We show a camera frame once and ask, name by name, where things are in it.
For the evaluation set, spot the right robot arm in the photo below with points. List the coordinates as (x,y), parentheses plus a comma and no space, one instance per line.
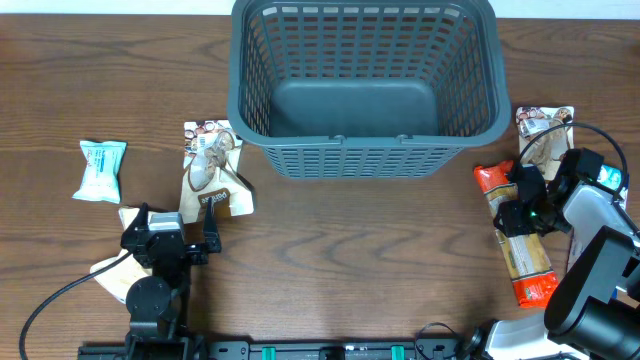
(582,318)

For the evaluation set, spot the beige paper bag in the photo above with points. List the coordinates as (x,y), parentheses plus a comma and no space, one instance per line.
(119,279)

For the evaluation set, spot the mint toilet tissue wipes pack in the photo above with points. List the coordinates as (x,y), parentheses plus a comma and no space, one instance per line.
(100,179)

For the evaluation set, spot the Kleenex tissue multipack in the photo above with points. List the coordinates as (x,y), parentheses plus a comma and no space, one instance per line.
(611,178)

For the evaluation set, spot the brown snack pouch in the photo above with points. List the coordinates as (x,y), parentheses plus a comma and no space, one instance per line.
(547,152)
(212,152)

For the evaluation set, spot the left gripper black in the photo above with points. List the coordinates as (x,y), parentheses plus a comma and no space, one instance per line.
(199,256)

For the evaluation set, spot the grey plastic basket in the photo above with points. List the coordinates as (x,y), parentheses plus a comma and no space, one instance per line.
(366,88)

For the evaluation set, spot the orange pasta packet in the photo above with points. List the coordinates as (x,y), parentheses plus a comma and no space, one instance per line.
(531,274)

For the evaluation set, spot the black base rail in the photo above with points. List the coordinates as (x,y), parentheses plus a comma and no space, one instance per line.
(429,348)

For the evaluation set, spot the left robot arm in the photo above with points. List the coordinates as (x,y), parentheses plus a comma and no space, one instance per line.
(158,303)

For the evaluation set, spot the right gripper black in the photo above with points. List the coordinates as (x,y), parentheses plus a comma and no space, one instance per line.
(516,220)

